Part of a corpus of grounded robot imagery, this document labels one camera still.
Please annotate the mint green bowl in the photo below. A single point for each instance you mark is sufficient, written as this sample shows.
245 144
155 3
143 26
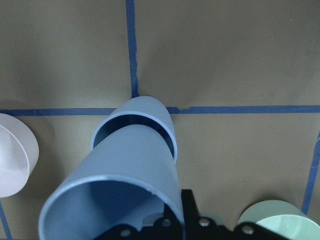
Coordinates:
282 218

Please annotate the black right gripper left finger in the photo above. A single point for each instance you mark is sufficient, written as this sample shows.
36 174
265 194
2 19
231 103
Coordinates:
166 227

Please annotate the pink bowl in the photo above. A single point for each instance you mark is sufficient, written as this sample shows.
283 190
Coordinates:
19 153

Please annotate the blue cup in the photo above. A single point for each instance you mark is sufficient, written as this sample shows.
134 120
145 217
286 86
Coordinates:
143 110
128 177

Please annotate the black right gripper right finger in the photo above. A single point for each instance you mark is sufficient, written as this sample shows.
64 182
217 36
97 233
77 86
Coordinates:
190 210

